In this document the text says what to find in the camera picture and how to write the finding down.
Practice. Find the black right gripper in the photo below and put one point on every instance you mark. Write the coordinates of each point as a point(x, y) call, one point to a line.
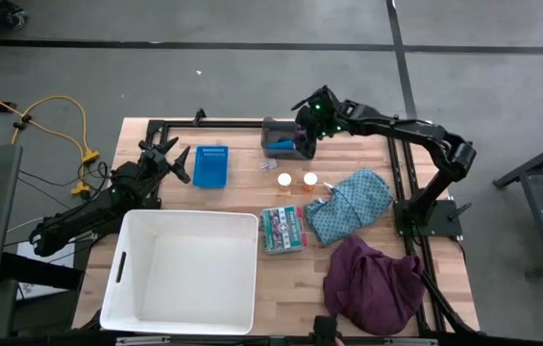
point(324, 115)

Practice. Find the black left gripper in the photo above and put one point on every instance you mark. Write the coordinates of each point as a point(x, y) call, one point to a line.
point(155, 165)

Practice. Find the blue bandage roll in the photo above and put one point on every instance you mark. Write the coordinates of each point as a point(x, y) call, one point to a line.
point(280, 145)

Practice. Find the orange white-capped pill bottle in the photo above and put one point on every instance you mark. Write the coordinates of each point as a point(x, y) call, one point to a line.
point(310, 180)
point(284, 180)

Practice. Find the small clear plastic bottle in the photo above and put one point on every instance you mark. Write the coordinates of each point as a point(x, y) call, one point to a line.
point(268, 166)

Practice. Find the teal patterned cloth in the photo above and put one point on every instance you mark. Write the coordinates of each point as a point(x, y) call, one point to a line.
point(352, 204)

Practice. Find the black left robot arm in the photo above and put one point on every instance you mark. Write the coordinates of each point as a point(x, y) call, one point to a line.
point(88, 216)

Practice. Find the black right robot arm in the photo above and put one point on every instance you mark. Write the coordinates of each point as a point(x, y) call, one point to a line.
point(425, 132)

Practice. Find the grey translucent plastic bin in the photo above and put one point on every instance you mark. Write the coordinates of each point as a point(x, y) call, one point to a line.
point(276, 132)

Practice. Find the blue slotted plastic basket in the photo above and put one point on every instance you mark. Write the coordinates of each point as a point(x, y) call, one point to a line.
point(210, 168)

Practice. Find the white woven plastic basket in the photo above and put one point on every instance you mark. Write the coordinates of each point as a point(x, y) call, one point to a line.
point(189, 279)

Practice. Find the black clamp lever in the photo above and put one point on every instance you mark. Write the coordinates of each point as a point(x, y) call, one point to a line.
point(199, 116)

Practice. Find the green first aid kit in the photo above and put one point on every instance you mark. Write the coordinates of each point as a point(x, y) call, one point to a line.
point(281, 230)

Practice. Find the purple cloth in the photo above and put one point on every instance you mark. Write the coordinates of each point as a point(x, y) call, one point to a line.
point(372, 288)

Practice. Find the white paper sheet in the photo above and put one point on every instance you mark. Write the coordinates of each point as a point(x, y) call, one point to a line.
point(35, 290)

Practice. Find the black box-shaped device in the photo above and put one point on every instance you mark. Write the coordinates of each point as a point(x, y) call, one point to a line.
point(325, 329)

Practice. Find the person's hand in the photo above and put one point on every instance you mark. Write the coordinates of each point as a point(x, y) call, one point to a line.
point(338, 342)

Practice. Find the black metal stand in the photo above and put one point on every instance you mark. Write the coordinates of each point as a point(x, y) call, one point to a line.
point(530, 164)

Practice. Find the black aluminium table frame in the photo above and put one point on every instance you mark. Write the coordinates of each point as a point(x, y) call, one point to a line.
point(232, 124)

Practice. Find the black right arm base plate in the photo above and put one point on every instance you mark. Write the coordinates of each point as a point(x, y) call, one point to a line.
point(444, 218)

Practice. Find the silver table edge rail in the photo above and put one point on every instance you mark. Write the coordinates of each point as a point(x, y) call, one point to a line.
point(204, 341)

